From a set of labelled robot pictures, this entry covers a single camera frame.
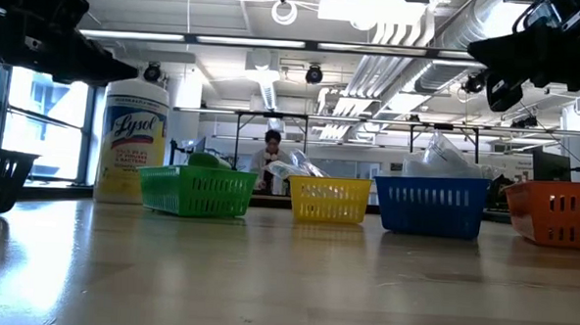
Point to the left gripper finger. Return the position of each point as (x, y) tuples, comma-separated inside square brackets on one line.
[(88, 76), (89, 56)]

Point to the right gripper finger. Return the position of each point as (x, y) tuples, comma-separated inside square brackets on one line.
[(505, 52), (504, 93)]

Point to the white bag with black print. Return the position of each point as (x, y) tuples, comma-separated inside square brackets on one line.
[(446, 170)]

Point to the black plastic basket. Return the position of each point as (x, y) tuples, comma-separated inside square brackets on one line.
[(0, 179)]

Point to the green Pert shampoo bottle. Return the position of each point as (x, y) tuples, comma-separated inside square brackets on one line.
[(207, 160)]

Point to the green plastic basket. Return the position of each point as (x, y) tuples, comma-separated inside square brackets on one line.
[(195, 190)]

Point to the plastic packet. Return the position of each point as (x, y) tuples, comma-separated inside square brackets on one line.
[(309, 166)]

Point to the white toothbrush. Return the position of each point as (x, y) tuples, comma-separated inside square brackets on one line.
[(282, 169)]

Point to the black ceiling spotlight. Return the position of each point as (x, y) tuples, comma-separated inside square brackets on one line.
[(314, 75), (152, 73)]

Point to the Lysol wipes canister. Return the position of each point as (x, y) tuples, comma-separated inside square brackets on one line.
[(131, 141)]

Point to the black monitor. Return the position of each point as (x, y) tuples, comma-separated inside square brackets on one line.
[(552, 166)]

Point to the black overhead light bar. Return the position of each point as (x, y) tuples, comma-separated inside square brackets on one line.
[(190, 39)]

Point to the orange plastic basket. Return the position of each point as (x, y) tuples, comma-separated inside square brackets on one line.
[(552, 213)]

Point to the grey monitor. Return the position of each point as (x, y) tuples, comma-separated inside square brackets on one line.
[(195, 151)]

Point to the blue plastic basket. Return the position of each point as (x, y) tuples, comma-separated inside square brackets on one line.
[(430, 208)]

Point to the white ceiling light fixture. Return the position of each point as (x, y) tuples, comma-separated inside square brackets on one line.
[(370, 9)]

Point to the person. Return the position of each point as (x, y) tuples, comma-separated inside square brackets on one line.
[(270, 159)]

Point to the yellow plastic basket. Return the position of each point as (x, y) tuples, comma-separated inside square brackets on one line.
[(330, 198)]

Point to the black hanging camera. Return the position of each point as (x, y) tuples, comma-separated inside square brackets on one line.
[(524, 122), (475, 85)]

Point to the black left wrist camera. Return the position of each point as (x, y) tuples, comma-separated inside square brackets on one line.
[(61, 3)]

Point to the black background rig frame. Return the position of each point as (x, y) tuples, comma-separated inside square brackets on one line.
[(237, 140), (412, 138)]

